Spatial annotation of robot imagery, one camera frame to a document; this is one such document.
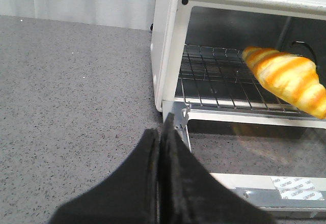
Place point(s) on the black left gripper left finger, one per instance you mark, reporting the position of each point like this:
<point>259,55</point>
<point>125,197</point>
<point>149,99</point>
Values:
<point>128,195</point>

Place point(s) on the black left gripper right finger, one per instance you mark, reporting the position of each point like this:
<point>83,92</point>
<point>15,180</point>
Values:
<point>190,194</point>

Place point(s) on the glass oven door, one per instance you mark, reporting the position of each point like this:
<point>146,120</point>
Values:
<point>274,163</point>

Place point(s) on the yellow croissant bread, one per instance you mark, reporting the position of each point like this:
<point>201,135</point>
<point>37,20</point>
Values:
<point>290,77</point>

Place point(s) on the white Toshiba toaster oven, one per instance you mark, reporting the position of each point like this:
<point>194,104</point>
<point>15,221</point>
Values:
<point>294,26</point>

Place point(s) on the white curtain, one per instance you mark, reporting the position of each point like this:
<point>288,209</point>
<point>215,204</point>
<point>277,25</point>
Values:
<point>133,14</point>

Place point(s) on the metal wire oven rack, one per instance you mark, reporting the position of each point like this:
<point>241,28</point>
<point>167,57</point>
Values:
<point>217,78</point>

